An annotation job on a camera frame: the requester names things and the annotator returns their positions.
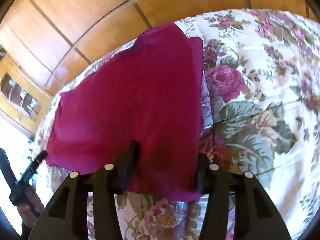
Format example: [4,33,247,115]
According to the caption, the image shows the crimson red sweater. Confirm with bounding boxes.
[46,23,203,202]

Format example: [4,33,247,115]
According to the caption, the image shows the person's left hand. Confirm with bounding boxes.
[17,186,44,229]

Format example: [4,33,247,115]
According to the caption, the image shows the wooden glass-door cabinet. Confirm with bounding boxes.
[1,54,52,136]

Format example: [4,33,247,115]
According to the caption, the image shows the floral bedspread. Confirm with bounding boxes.
[33,9,319,239]

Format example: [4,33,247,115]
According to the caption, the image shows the wooden wardrobe panelling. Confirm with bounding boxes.
[1,0,315,95]

